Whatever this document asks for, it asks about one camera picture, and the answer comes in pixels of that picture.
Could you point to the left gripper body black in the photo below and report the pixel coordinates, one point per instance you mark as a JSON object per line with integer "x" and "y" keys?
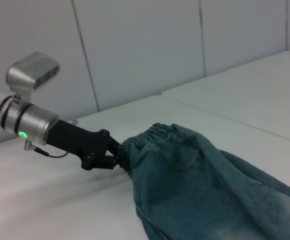
{"x": 80, "y": 142}

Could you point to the blue denim shorts basketball print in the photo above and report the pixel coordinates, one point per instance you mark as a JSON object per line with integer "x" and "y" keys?
{"x": 197, "y": 190}

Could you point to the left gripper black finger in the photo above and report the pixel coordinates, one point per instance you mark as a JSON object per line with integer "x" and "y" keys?
{"x": 121, "y": 163}
{"x": 116, "y": 145}

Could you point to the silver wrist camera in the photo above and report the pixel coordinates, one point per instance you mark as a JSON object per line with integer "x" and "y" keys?
{"x": 31, "y": 71}

